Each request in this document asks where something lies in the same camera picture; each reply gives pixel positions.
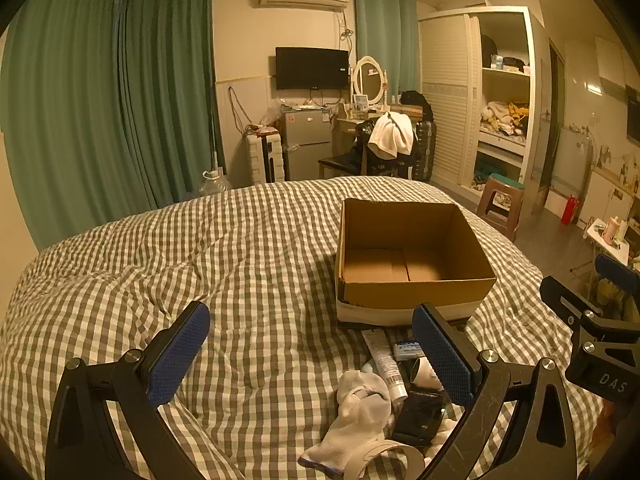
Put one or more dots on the white ribbed suitcase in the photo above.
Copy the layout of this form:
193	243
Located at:
260	160

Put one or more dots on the small white jar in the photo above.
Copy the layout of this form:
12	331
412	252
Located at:
425	372

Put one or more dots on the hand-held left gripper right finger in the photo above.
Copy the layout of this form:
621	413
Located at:
442	355

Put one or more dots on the white socks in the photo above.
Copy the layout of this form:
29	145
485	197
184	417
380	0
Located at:
357	420

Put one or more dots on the checkered bed blanket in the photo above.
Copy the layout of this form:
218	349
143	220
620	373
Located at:
250	260

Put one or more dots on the pile of clothes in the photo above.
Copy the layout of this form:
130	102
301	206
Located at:
502	115

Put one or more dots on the pink cup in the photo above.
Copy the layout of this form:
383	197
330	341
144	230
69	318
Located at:
612	230

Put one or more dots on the black wallet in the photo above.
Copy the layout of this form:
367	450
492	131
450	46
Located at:
417	417

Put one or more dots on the white dressing table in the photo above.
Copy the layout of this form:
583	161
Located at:
350	122

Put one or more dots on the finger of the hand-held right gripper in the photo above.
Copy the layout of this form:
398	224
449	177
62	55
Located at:
614	266
562	294

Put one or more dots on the light teal curtain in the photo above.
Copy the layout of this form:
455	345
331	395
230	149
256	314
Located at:
385	35

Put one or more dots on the dark wooden chair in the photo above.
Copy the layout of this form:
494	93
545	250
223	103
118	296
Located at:
340	165

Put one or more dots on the white wardrobe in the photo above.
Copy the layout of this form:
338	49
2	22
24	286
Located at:
447	110

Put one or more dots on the white towel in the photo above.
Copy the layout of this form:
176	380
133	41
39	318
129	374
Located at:
390	135

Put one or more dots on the brown plastic stool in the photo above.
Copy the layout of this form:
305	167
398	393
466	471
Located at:
500	200

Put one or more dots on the black bag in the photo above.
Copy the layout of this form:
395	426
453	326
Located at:
415	102

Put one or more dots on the black wall television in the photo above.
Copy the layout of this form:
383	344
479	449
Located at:
311	67

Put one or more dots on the small white table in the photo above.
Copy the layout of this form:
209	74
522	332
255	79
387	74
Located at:
597	237

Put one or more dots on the long green curtain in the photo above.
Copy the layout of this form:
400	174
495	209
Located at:
60	110
165	85

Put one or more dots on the clear water jug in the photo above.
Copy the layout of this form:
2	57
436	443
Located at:
215	184

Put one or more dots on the white oval mirror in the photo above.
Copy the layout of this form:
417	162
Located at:
370	75

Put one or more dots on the small silver fridge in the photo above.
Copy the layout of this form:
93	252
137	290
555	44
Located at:
306	145

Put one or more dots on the dark hard suitcase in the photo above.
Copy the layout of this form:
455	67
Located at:
425	152

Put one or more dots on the red fire extinguisher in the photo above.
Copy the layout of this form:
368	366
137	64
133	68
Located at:
569	210

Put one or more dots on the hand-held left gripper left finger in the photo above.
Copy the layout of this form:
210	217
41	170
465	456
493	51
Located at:
180	355

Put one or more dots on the blue white tissue pack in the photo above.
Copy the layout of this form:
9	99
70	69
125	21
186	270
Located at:
407	349

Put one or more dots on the brown cardboard box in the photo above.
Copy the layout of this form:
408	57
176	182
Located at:
415	290

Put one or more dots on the white cream tube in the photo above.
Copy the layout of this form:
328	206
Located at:
385	360

